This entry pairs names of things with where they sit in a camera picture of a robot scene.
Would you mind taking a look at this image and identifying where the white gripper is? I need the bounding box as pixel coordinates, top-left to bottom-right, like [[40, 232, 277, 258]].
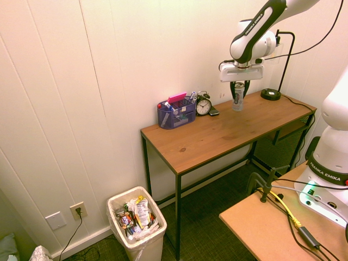
[[219, 61, 265, 102]]

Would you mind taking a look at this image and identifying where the silver drink can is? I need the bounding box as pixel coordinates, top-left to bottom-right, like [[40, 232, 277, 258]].
[[232, 83, 245, 113]]

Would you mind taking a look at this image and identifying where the white plastic trash bin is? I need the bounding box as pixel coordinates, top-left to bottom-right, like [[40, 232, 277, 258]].
[[106, 185, 168, 261]]

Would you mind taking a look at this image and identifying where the black desk lamp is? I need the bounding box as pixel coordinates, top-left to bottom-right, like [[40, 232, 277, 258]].
[[260, 29, 296, 102]]

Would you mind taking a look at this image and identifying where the black round alarm clock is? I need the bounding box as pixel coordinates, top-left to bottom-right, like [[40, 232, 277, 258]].
[[195, 91, 213, 117]]

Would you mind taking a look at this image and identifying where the pink sticky note pad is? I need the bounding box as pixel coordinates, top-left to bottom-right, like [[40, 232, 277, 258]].
[[167, 92, 188, 104]]

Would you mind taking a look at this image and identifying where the blue mesh desk organizer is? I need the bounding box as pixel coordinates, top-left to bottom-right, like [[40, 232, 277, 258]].
[[157, 95, 197, 131]]

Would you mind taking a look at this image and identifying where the black metal clamp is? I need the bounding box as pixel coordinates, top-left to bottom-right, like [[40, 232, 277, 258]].
[[246, 165, 291, 204]]

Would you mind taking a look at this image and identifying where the wooden robot mounting table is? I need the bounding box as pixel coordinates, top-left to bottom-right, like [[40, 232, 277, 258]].
[[219, 160, 348, 261]]

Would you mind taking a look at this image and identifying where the crumpled snack bag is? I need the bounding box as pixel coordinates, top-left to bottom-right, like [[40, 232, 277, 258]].
[[134, 196, 151, 229]]

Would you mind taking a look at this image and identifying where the white patterned cloth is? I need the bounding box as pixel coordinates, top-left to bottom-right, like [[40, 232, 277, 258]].
[[28, 245, 54, 261]]

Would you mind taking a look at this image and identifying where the teal cushion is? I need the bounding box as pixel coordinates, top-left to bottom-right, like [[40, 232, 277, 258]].
[[0, 232, 20, 261]]

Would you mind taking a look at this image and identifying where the wooden desk with black frame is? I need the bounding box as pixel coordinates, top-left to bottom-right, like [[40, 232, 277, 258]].
[[140, 90, 318, 261]]

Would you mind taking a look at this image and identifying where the black lamp cord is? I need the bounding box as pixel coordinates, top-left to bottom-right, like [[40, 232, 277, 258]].
[[280, 94, 316, 142]]

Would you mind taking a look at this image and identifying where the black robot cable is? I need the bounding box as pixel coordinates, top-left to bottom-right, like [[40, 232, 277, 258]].
[[264, 0, 345, 61]]

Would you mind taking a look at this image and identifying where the yellow network cable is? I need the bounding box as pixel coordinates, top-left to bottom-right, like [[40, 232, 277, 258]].
[[256, 187, 303, 228]]

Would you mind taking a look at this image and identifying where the black cable adapter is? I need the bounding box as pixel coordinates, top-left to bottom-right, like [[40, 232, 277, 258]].
[[297, 225, 322, 250]]

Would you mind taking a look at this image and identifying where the beige wall power outlet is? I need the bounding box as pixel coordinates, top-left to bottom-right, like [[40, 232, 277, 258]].
[[69, 201, 89, 221]]

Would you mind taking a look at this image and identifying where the black power cord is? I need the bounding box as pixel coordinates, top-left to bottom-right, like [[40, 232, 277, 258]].
[[58, 207, 84, 261]]

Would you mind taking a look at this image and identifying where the white blank wall plate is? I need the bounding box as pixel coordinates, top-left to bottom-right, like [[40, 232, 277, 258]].
[[44, 211, 67, 231]]

